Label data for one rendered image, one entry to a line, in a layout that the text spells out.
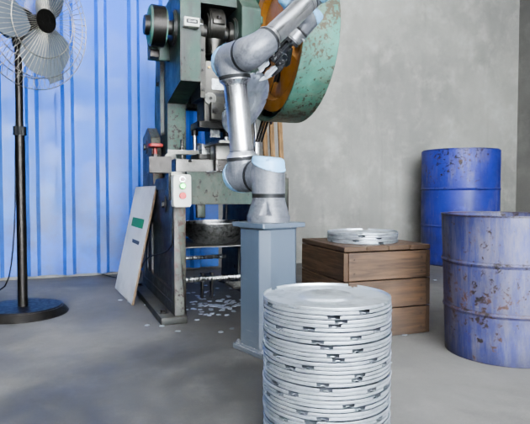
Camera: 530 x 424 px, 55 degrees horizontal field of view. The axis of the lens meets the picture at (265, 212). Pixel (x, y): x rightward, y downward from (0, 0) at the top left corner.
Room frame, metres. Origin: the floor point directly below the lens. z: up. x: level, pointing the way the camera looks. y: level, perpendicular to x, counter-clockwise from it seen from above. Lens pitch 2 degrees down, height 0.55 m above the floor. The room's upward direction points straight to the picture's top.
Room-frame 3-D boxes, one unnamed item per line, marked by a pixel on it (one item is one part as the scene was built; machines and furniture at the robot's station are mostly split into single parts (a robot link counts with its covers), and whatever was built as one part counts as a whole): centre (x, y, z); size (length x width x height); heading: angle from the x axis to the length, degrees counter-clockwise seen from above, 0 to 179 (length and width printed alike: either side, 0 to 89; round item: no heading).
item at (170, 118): (2.65, 0.30, 0.83); 0.79 x 0.43 x 1.34; 22
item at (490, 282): (1.77, -0.83, 0.24); 0.42 x 0.42 x 0.48
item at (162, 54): (2.44, 0.49, 1.31); 0.22 x 0.12 x 0.22; 22
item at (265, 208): (1.79, -0.01, 0.50); 0.15 x 0.15 x 0.10
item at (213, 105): (2.48, 0.23, 1.04); 0.17 x 0.15 x 0.30; 22
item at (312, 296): (1.16, -0.14, 0.32); 0.29 x 0.29 x 0.01
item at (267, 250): (1.79, -0.01, 0.23); 0.19 x 0.19 x 0.45; 37
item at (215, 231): (2.52, 0.25, 0.36); 0.34 x 0.34 x 0.10
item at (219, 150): (2.36, 0.18, 0.72); 0.25 x 0.14 x 0.14; 22
